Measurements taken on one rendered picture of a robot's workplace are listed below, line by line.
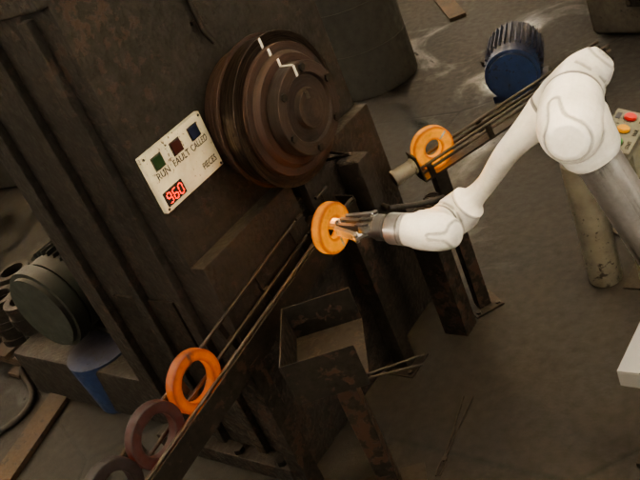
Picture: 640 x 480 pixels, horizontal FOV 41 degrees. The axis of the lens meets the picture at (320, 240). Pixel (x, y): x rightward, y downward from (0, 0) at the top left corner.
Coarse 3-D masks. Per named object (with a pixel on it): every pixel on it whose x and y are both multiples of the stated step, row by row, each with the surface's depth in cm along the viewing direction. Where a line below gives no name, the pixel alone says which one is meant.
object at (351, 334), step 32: (288, 320) 244; (320, 320) 244; (352, 320) 245; (288, 352) 233; (320, 352) 239; (352, 352) 218; (288, 384) 223; (320, 384) 223; (352, 384) 223; (352, 416) 245; (384, 448) 253
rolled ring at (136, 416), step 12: (144, 408) 222; (156, 408) 224; (168, 408) 227; (132, 420) 220; (144, 420) 221; (168, 420) 231; (180, 420) 231; (132, 432) 218; (132, 444) 218; (168, 444) 230; (132, 456) 219; (144, 456) 221; (156, 456) 226; (144, 468) 222
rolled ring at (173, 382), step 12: (192, 348) 236; (180, 360) 230; (192, 360) 233; (204, 360) 237; (216, 360) 240; (168, 372) 230; (180, 372) 230; (216, 372) 241; (168, 384) 229; (180, 384) 230; (168, 396) 230; (180, 396) 230; (180, 408) 231; (192, 408) 234
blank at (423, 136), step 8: (424, 128) 292; (432, 128) 290; (440, 128) 291; (416, 136) 291; (424, 136) 290; (432, 136) 291; (440, 136) 292; (448, 136) 293; (416, 144) 290; (424, 144) 291; (440, 144) 295; (448, 144) 295; (416, 152) 292; (424, 152) 293; (440, 152) 295; (448, 152) 296; (424, 160) 294; (448, 160) 297
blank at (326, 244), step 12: (324, 204) 245; (336, 204) 246; (324, 216) 242; (336, 216) 247; (312, 228) 243; (324, 228) 243; (312, 240) 244; (324, 240) 243; (336, 240) 248; (324, 252) 247; (336, 252) 248
